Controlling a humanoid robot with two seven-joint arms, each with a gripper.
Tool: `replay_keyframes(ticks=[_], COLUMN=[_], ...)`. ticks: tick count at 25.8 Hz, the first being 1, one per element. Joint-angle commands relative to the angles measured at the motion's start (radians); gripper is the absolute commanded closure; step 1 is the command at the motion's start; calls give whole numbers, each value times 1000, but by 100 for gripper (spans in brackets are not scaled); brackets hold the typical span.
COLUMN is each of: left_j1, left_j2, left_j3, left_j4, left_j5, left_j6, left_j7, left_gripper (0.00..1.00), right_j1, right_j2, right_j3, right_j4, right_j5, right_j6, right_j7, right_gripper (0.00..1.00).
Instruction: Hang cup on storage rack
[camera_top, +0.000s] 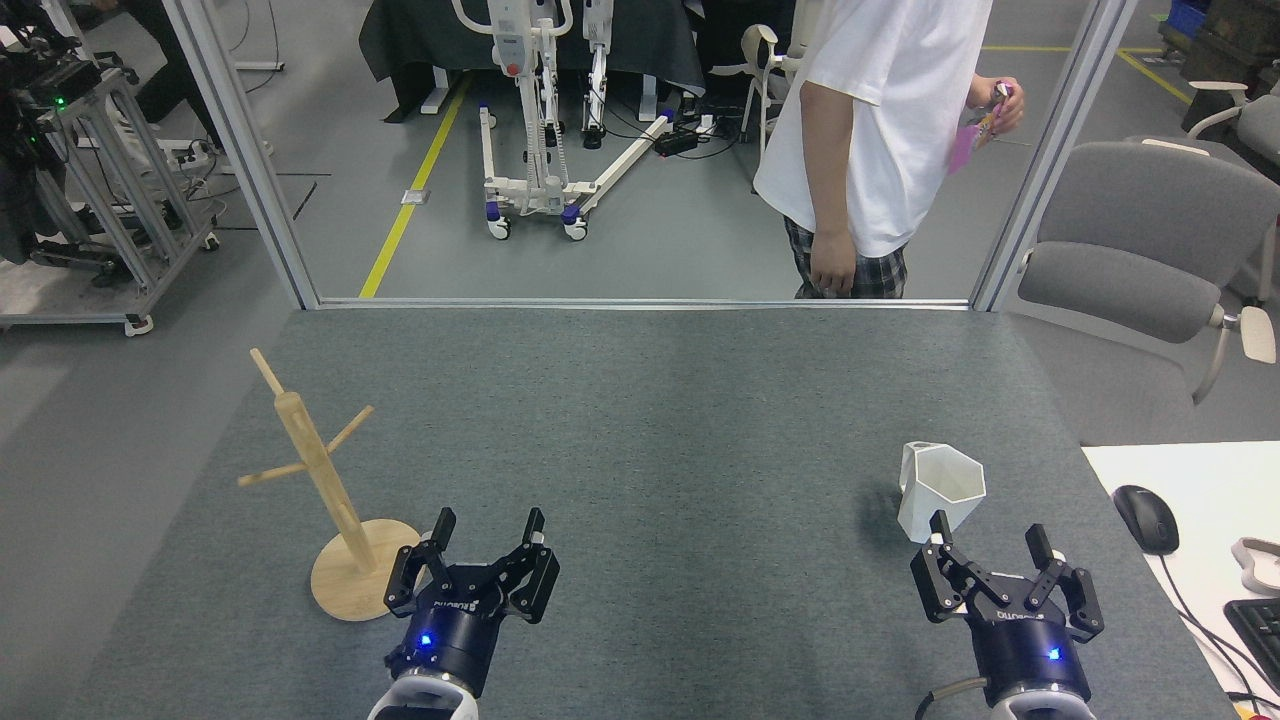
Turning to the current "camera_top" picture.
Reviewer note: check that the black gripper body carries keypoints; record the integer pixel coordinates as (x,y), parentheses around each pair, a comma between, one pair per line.
(450,640)
(1020,650)

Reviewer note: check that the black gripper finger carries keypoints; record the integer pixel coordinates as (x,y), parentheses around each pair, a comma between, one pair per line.
(935,590)
(405,580)
(1080,600)
(535,585)

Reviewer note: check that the white faceted cup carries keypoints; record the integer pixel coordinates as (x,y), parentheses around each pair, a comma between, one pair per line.
(940,490)

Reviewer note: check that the black computer mouse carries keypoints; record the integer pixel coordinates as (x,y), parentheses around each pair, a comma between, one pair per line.
(1147,518)

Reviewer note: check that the small pink packet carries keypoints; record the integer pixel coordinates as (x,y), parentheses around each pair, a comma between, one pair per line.
(965,148)

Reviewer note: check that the person's right forearm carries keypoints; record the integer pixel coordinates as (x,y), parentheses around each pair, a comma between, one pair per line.
(828,170)

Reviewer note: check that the wooden cup rack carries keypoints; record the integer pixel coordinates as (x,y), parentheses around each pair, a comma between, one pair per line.
(360,580)

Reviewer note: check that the person's right hand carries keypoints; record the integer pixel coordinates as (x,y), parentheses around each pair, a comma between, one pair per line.
(832,262)

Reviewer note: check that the person's left hand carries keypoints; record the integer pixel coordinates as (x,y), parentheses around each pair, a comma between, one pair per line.
(1008,110)

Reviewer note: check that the beige curved object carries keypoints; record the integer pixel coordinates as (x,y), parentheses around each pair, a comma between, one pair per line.
(1245,560)

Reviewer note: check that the black keyboard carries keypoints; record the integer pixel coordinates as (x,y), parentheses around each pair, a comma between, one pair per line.
(1262,630)

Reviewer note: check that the metal floor plate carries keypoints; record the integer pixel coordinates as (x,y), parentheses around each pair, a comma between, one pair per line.
(415,197)

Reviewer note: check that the white stand on wheels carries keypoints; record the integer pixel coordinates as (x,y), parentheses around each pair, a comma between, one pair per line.
(548,190)

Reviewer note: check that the grey padded chair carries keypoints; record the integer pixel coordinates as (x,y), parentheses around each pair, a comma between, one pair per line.
(1262,125)
(1150,200)

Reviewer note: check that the black power strip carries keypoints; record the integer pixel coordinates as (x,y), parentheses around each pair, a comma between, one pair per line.
(676,142)

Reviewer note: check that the person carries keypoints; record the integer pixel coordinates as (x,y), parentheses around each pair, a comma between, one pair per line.
(170,60)
(890,120)

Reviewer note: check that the white power strip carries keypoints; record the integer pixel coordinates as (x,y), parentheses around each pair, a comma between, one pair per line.
(195,155)

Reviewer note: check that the white upright stand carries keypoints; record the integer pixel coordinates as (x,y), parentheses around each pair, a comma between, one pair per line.
(597,90)

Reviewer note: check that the black cloth covered table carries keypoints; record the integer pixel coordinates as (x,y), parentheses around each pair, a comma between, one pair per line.
(420,40)

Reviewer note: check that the black equipment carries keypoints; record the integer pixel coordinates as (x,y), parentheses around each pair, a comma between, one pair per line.
(20,200)

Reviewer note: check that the white office chair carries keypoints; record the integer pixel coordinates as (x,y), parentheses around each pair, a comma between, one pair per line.
(765,45)

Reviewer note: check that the dark crate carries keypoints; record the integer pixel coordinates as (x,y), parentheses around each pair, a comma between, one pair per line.
(1235,50)

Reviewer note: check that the blue crate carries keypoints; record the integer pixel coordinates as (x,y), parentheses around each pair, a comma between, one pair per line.
(1188,15)

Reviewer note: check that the silver frame crossbar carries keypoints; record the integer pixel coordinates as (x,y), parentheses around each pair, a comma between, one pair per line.
(600,303)

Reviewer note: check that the metal frame cart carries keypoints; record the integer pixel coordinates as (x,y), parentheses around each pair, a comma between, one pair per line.
(60,290)

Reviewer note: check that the silver frame post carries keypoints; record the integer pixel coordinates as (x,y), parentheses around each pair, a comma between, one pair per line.
(245,150)
(1050,150)

